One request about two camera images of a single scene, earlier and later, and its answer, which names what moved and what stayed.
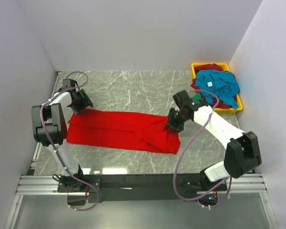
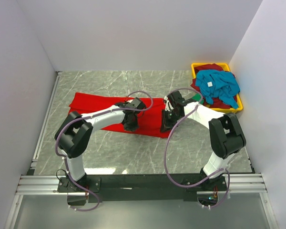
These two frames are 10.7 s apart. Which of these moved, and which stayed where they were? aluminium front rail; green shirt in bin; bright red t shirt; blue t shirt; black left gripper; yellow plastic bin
Moved: black left gripper; bright red t shirt
Stayed: aluminium front rail; blue t shirt; green shirt in bin; yellow plastic bin
